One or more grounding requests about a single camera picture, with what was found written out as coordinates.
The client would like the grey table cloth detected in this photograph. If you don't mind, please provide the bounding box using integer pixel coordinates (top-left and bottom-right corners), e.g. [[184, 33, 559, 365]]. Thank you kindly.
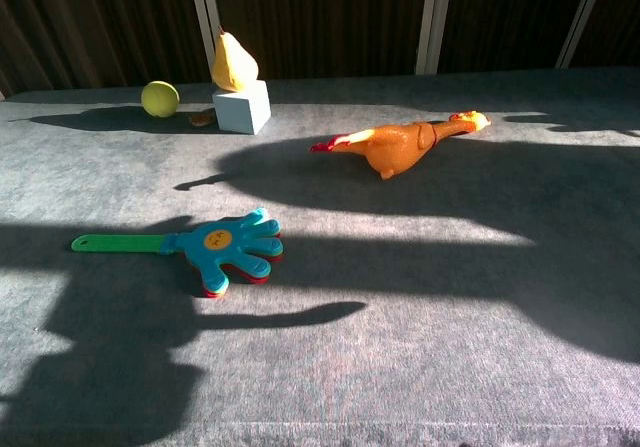
[[0, 66, 640, 447]]

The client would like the orange rubber chicken toy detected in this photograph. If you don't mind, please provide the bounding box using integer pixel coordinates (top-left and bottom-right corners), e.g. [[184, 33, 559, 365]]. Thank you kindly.
[[309, 110, 492, 181]]

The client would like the white cube block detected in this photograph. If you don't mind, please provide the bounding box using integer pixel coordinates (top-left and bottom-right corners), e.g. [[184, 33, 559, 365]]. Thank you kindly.
[[211, 79, 273, 136]]

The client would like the yellow-green tennis ball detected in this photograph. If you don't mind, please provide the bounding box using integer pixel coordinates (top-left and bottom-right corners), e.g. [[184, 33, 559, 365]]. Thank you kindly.
[[140, 80, 181, 118]]

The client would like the white partition frame post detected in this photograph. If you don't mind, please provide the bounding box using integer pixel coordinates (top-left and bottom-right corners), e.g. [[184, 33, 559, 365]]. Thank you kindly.
[[555, 0, 612, 70], [415, 0, 455, 76], [186, 0, 223, 79]]

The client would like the blue hand-shaped clapper toy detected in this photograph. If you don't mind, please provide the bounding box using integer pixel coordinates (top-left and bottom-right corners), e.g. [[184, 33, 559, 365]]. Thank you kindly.
[[70, 207, 285, 299]]

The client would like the yellow pear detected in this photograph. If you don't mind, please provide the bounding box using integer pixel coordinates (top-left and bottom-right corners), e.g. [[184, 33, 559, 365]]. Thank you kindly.
[[210, 25, 260, 93]]

